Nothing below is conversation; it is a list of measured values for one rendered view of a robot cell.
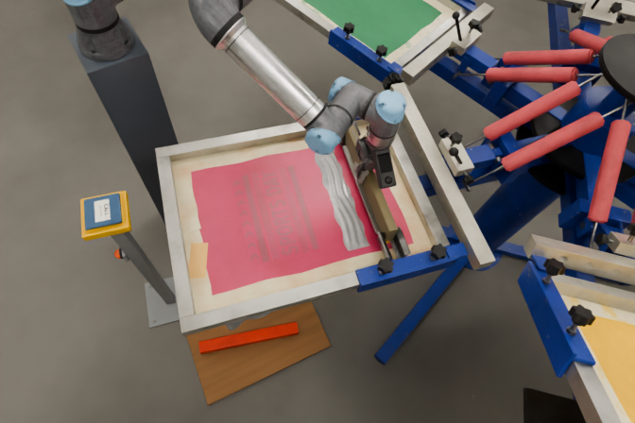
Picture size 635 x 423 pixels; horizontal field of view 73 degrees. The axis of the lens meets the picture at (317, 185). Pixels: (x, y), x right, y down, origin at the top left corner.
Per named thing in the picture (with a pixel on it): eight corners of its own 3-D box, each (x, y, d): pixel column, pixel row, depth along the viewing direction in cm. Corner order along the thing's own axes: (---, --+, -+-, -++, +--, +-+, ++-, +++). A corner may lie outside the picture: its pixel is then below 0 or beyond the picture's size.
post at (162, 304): (149, 328, 202) (63, 255, 119) (145, 283, 212) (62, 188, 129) (197, 315, 207) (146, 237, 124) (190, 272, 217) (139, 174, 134)
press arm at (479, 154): (443, 177, 140) (449, 168, 135) (436, 161, 142) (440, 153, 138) (489, 166, 143) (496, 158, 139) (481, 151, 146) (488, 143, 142)
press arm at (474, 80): (322, -4, 199) (323, -15, 193) (331, -9, 201) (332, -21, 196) (560, 160, 163) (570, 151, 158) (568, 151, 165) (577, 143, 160)
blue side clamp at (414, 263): (357, 293, 123) (362, 285, 117) (351, 277, 126) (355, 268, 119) (451, 266, 130) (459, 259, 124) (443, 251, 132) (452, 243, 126)
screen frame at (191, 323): (183, 336, 112) (180, 333, 109) (157, 155, 139) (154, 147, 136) (452, 262, 129) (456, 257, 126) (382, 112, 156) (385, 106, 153)
